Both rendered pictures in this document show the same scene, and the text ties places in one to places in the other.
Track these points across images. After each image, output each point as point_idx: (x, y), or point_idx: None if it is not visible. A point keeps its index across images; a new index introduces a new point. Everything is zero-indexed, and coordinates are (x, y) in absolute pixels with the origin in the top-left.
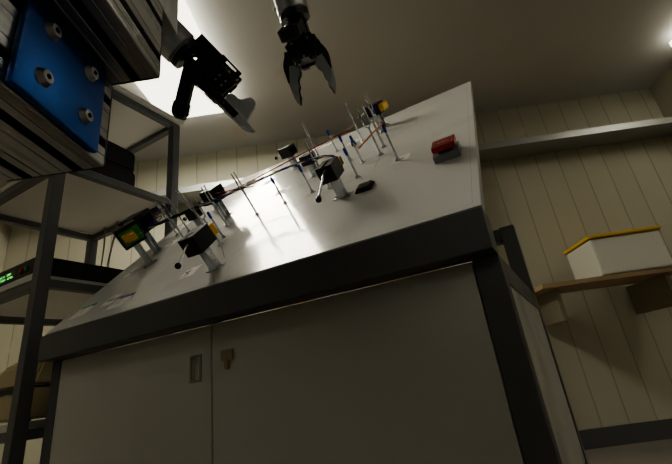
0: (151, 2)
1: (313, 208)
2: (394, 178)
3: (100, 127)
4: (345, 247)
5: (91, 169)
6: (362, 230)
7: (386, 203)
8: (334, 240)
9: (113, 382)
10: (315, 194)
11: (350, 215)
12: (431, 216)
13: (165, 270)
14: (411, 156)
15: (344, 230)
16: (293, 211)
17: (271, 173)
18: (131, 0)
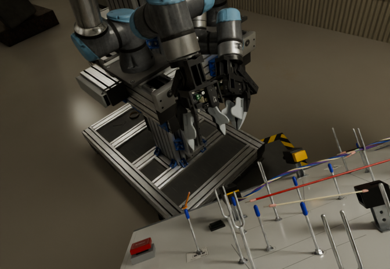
0: (153, 111)
1: (264, 207)
2: (190, 236)
3: (169, 127)
4: (196, 207)
5: (174, 132)
6: (192, 213)
7: (186, 223)
8: (208, 207)
9: None
10: (292, 212)
11: (210, 214)
12: (155, 224)
13: (386, 154)
14: (183, 257)
15: (206, 210)
16: (293, 200)
17: (317, 161)
18: (151, 114)
